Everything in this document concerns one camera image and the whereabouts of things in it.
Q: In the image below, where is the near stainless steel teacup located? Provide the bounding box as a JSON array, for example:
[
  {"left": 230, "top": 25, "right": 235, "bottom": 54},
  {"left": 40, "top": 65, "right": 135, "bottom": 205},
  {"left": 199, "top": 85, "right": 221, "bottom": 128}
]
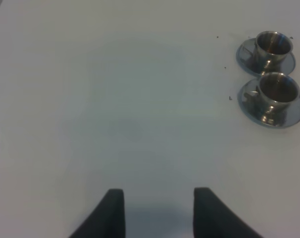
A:
[{"left": 242, "top": 72, "right": 300, "bottom": 115}]

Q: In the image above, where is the far stainless steel teacup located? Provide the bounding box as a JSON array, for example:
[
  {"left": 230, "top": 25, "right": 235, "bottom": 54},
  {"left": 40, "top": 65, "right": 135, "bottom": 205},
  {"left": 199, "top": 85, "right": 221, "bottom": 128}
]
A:
[{"left": 252, "top": 31, "right": 293, "bottom": 67}]

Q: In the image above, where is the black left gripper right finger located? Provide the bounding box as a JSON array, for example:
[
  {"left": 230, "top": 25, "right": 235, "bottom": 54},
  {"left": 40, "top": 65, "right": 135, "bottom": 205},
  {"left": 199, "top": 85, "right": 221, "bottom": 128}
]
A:
[{"left": 193, "top": 187, "right": 261, "bottom": 238}]

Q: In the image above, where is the far steel cup saucer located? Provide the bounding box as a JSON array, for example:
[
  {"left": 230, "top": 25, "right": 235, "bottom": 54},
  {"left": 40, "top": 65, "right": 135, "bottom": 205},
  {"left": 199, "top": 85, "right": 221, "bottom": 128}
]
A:
[{"left": 236, "top": 38, "right": 296, "bottom": 77}]

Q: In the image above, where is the near steel cup saucer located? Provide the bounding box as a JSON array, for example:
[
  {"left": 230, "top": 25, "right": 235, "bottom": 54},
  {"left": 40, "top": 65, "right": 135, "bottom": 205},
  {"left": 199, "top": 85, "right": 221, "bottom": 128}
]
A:
[{"left": 237, "top": 78, "right": 300, "bottom": 128}]

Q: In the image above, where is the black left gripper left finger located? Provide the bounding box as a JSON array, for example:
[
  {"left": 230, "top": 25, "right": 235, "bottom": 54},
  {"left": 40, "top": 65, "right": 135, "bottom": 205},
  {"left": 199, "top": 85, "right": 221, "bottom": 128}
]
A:
[{"left": 71, "top": 189, "right": 126, "bottom": 238}]

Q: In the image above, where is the steel cup saucer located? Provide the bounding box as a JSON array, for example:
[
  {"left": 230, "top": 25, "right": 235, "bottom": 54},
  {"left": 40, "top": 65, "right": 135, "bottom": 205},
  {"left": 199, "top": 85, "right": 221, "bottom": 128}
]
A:
[
  {"left": 237, "top": 78, "right": 300, "bottom": 128},
  {"left": 236, "top": 38, "right": 296, "bottom": 77}
]

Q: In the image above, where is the stainless steel teacup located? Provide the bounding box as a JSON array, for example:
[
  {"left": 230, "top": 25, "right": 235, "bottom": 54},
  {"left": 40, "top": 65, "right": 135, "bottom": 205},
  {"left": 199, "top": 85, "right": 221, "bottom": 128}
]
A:
[
  {"left": 252, "top": 31, "right": 293, "bottom": 67},
  {"left": 242, "top": 72, "right": 300, "bottom": 115}
]

